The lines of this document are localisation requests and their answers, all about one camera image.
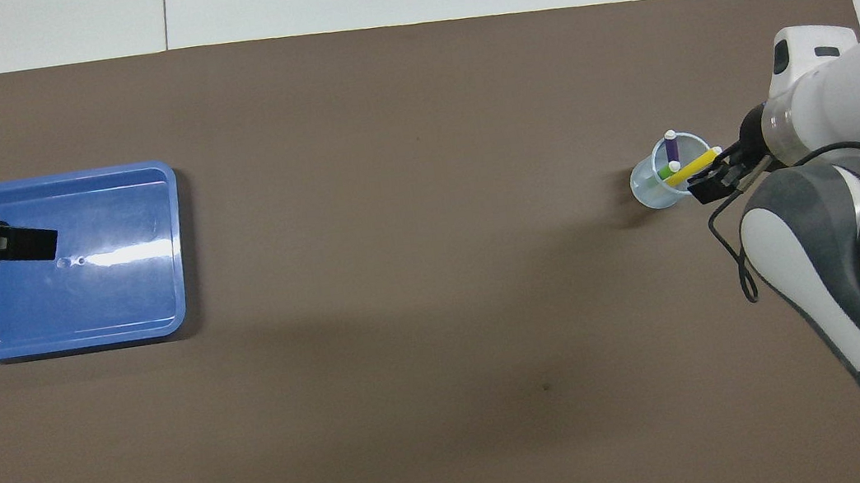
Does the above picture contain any brown table mat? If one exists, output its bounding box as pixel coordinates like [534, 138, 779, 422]
[0, 0, 860, 483]

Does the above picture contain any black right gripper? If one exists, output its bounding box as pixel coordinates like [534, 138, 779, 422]
[677, 100, 794, 207]

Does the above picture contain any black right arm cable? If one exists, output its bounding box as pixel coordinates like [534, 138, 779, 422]
[699, 139, 860, 415]

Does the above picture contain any translucent plastic cup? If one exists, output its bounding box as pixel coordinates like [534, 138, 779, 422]
[624, 127, 722, 213]

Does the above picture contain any blue plastic tray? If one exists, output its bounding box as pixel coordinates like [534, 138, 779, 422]
[0, 157, 198, 363]

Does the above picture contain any yellow highlighter pen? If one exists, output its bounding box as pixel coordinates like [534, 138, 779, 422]
[660, 146, 727, 189]

